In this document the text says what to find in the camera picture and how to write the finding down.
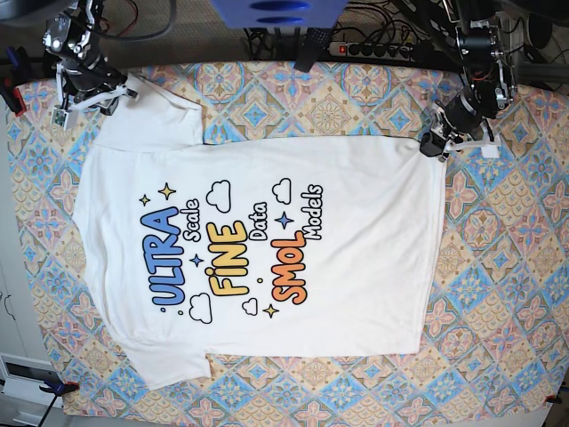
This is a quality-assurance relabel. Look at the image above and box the patterned colourful tablecloth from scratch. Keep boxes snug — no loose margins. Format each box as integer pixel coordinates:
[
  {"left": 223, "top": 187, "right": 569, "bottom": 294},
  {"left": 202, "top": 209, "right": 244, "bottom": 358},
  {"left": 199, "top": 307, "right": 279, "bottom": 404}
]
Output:
[{"left": 1, "top": 62, "right": 568, "bottom": 426}]

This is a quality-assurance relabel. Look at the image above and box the white power strip red switch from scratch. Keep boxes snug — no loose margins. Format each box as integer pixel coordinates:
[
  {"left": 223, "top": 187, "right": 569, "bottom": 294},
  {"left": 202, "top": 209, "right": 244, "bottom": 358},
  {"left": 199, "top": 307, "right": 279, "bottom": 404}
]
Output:
[{"left": 328, "top": 41, "right": 416, "bottom": 60}]

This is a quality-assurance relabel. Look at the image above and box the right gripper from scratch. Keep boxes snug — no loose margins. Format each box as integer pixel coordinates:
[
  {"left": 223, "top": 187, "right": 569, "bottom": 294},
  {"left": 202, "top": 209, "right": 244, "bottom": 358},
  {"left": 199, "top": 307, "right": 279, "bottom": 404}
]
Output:
[{"left": 52, "top": 66, "right": 138, "bottom": 129}]

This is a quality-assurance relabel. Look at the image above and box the red black table clamp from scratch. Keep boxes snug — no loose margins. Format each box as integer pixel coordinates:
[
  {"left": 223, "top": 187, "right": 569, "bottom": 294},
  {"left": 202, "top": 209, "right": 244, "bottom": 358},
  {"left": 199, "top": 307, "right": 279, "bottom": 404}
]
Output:
[{"left": 1, "top": 46, "right": 26, "bottom": 117}]

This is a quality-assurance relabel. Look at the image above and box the orange corner clamp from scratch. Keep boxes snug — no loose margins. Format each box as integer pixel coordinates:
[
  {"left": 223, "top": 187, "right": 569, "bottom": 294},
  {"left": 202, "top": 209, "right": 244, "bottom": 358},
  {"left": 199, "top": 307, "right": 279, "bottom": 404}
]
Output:
[{"left": 546, "top": 395, "right": 563, "bottom": 405}]

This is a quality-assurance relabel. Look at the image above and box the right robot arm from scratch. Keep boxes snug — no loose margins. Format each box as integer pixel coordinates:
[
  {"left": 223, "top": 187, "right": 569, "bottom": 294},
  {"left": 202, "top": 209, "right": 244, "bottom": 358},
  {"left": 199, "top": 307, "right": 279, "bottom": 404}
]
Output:
[{"left": 43, "top": 1, "right": 139, "bottom": 130}]

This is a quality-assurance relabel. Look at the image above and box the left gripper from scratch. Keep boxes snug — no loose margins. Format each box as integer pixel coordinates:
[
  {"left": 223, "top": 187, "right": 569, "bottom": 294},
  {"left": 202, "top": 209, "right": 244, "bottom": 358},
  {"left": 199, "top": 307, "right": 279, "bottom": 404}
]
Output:
[{"left": 420, "top": 100, "right": 501, "bottom": 161}]

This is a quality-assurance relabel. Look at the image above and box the orange black table clamp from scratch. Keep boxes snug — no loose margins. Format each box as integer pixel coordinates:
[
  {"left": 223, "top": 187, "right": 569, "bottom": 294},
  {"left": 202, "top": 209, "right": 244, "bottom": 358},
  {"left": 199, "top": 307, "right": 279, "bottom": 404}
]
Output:
[{"left": 39, "top": 381, "right": 79, "bottom": 397}]

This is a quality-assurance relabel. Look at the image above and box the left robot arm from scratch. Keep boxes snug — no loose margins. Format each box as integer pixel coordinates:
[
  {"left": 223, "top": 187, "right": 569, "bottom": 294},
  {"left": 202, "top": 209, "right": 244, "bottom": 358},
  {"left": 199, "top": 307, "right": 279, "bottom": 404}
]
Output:
[{"left": 417, "top": 1, "right": 517, "bottom": 162}]

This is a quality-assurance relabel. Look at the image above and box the white cabinet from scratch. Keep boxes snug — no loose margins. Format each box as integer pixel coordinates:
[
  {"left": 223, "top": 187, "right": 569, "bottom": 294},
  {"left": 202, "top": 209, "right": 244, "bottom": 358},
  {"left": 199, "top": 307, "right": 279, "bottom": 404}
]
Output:
[{"left": 1, "top": 99, "right": 55, "bottom": 423}]

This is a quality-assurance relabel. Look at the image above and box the blue plastic box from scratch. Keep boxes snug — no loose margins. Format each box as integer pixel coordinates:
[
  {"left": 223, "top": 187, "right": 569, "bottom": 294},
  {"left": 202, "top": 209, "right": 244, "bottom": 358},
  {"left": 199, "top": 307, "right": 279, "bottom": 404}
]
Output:
[{"left": 212, "top": 0, "right": 348, "bottom": 28}]

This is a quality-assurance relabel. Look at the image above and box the white printed T-shirt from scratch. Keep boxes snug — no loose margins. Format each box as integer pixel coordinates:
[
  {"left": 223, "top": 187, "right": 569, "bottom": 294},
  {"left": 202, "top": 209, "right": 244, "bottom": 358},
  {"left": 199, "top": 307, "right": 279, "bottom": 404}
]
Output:
[{"left": 73, "top": 76, "right": 446, "bottom": 390}]

